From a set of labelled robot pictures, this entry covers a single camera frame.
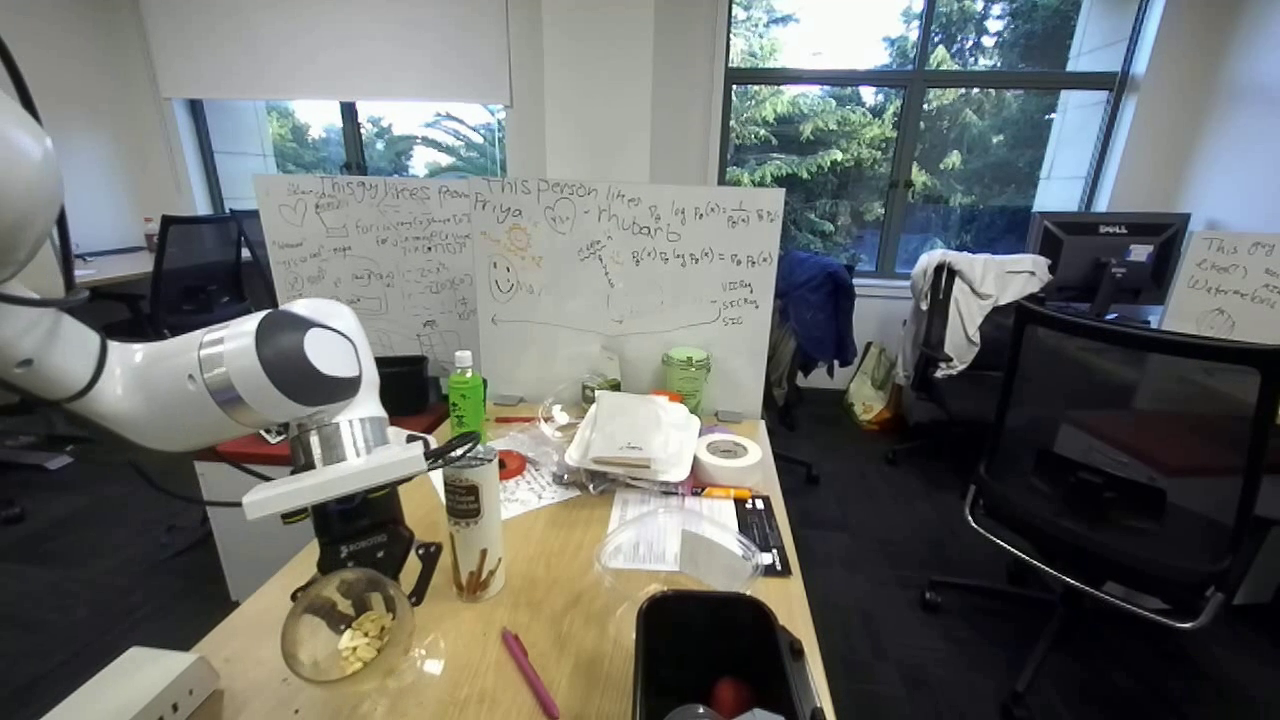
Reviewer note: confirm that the white roller blind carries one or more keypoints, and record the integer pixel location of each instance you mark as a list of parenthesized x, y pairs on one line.
[(325, 47)]

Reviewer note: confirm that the black Dell monitor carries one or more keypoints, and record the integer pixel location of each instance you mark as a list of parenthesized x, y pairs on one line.
[(1107, 262)]

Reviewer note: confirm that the black landfill bin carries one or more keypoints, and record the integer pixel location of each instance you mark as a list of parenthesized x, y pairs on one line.
[(721, 640)]

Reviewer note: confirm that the white tape roll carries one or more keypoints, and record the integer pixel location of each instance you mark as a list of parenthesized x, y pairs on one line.
[(704, 460)]

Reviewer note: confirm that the clear plastic packaging with paper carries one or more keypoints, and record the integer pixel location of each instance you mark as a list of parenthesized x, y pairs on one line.
[(667, 535)]

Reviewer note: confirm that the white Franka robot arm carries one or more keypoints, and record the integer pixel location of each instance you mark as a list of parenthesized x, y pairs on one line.
[(161, 381)]

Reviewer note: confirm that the green plastic bottle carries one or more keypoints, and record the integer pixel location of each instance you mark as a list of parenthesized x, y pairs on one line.
[(469, 400)]

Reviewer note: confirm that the stack of white papers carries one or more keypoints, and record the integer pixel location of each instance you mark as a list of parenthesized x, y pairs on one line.
[(635, 432)]

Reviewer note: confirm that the plain black bin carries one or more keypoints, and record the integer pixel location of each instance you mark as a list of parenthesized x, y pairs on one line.
[(404, 387)]

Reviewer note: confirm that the white jacket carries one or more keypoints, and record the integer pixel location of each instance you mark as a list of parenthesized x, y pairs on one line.
[(987, 285)]

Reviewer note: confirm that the blue jacket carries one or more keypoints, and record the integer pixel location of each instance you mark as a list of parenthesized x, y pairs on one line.
[(819, 305)]

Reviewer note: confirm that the white paper sheet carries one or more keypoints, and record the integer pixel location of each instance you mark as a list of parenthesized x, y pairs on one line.
[(543, 494)]

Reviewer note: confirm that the small whiteboard with writing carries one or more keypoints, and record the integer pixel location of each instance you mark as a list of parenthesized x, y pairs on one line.
[(1227, 285)]

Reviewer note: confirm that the whiteboard with dense writing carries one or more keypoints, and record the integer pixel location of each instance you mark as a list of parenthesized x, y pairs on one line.
[(386, 252)]

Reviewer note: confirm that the orange marker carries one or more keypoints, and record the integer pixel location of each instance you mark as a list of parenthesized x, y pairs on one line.
[(725, 494)]

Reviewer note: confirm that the red ball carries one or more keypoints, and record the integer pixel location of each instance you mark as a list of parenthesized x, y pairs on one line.
[(731, 696)]

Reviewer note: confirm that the pink pen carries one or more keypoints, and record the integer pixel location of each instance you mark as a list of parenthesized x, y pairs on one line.
[(524, 666)]

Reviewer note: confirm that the black ruler case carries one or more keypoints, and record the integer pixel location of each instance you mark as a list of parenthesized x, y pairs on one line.
[(761, 535)]

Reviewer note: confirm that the yellow bag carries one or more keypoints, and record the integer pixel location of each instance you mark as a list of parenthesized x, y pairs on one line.
[(872, 387)]

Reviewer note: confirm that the black mesh office chair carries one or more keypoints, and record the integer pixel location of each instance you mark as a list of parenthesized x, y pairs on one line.
[(202, 274), (1134, 453)]

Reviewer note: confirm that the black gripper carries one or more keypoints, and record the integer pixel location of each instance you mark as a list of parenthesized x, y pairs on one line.
[(361, 535)]

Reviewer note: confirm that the whiteboard with sun drawing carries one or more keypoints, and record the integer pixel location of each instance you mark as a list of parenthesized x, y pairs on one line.
[(625, 293)]

